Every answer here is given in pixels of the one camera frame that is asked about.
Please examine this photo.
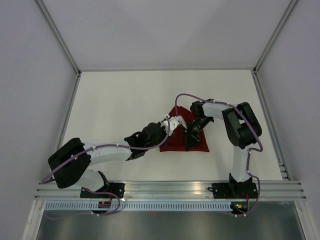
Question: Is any purple cable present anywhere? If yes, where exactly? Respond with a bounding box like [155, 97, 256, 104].
[39, 114, 172, 221]
[174, 93, 264, 217]

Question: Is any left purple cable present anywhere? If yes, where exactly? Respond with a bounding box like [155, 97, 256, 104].
[39, 114, 172, 221]

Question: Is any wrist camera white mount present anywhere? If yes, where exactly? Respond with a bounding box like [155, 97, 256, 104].
[160, 114, 181, 136]
[174, 115, 187, 129]

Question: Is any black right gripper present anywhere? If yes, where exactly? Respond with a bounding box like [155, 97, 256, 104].
[181, 116, 212, 152]

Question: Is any white slotted cable duct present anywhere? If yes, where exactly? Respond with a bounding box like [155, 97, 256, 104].
[45, 200, 232, 212]

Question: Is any red cloth napkin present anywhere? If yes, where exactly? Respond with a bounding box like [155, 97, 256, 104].
[159, 106, 210, 152]

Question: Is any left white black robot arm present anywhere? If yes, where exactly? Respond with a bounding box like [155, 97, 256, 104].
[42, 120, 177, 198]

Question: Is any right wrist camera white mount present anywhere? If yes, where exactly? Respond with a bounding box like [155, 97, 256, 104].
[174, 115, 187, 129]

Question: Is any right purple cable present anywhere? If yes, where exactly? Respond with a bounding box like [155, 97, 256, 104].
[174, 93, 264, 217]

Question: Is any aluminium frame rail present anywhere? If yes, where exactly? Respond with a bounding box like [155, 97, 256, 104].
[33, 180, 307, 201]

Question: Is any right robot arm base mount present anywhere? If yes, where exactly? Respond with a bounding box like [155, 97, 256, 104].
[207, 182, 258, 199]

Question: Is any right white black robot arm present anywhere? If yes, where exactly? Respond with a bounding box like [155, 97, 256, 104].
[182, 99, 263, 198]

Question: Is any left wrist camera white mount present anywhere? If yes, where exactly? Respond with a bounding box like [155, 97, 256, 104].
[160, 114, 181, 136]

